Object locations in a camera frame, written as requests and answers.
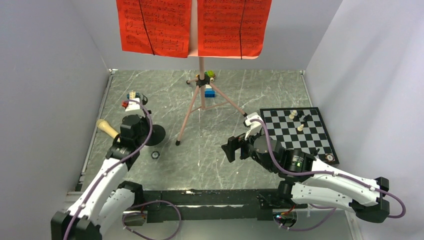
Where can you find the right red sheet music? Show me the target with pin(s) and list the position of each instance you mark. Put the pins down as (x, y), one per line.
(231, 28)

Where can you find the black chess piece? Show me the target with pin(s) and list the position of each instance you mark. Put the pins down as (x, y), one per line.
(304, 115)
(315, 152)

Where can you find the black chess piece front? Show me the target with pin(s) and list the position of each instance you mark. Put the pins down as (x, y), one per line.
(315, 152)

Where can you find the blue white toy brick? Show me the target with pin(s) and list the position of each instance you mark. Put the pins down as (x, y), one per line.
(209, 92)

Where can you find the black microphone stand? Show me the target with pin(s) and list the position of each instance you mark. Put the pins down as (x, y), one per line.
(157, 136)

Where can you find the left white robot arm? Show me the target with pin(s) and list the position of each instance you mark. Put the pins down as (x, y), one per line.
(107, 196)

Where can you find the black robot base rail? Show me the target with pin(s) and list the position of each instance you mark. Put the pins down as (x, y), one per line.
(224, 204)

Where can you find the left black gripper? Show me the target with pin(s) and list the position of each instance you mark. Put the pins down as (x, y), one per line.
(146, 121)

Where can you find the colourful brick toy car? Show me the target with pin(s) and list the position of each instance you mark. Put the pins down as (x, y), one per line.
(210, 75)

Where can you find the brown poker chip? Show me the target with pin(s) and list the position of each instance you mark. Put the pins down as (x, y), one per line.
(329, 157)

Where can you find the black chessboard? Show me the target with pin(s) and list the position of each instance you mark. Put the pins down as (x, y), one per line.
(314, 135)

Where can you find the black chess piece back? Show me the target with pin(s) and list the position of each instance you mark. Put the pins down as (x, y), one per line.
(304, 115)

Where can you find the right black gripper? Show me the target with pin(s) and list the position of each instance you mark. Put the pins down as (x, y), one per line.
(233, 143)

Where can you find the cream blue toy car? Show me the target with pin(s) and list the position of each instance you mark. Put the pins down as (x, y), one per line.
(132, 95)

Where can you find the cream toy microphone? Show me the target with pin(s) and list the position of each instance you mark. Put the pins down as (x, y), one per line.
(104, 126)

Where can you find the pink music stand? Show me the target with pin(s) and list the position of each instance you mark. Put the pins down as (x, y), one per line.
(200, 82)

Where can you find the red sheet music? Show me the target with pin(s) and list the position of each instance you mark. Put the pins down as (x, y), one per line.
(155, 27)
(231, 28)

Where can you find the left red sheet music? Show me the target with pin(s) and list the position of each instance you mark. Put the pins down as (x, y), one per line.
(155, 27)

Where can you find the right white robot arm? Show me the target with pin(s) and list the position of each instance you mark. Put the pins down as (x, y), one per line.
(306, 180)

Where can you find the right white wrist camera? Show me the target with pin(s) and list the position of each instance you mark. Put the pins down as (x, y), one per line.
(253, 122)

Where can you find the cream chess pawn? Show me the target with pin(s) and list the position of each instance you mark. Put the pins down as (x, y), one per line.
(300, 128)

